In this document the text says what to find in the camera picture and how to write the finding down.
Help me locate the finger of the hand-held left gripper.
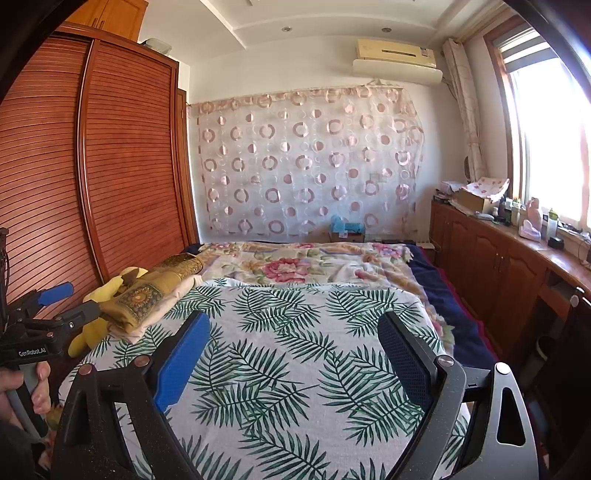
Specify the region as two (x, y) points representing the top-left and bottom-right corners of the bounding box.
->
(7, 282), (75, 319)
(51, 302), (102, 334)

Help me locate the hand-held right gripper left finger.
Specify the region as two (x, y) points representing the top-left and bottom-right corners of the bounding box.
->
(51, 310), (212, 480)

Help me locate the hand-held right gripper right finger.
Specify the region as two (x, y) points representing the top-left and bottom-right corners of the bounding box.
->
(378, 311), (540, 480)

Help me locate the golden patterned garment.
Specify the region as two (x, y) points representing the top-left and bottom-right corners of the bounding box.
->
(99, 254), (206, 329)

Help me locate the person's left hand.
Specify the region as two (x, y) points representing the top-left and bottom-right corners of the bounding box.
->
(0, 360), (52, 416)

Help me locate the yellow plush toy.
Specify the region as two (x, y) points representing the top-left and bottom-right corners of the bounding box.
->
(68, 267), (149, 358)

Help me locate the navy blue blanket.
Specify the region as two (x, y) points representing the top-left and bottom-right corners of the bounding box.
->
(409, 244), (504, 365)

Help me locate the palm leaf printed bedsheet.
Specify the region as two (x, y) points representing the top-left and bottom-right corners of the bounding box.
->
(58, 281), (472, 480)

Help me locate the low wooden cabinet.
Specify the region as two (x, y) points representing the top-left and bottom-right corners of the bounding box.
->
(429, 198), (591, 370)

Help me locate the wooden louvered wardrobe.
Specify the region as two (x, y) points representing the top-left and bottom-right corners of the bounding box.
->
(0, 23), (200, 319)

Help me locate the floral quilt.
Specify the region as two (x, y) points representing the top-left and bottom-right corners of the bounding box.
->
(194, 240), (458, 354)

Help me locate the blue toy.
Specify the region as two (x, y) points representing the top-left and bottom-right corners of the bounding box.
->
(330, 216), (365, 234)

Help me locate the cardboard box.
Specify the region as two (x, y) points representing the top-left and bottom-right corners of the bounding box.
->
(455, 188), (495, 214)

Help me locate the circle-patterned sheer curtain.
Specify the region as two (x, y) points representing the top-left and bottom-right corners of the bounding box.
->
(187, 87), (426, 238)

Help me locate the patterned window curtain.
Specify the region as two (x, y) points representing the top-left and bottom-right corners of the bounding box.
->
(442, 39), (488, 183)

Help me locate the wooden framed window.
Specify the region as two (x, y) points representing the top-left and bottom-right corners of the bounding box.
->
(485, 14), (591, 232)

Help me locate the wooden overhead cabinet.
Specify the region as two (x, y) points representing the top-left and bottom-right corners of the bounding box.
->
(69, 0), (148, 42)

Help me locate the beige air conditioner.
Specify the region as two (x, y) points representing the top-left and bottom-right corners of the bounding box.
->
(353, 38), (443, 86)

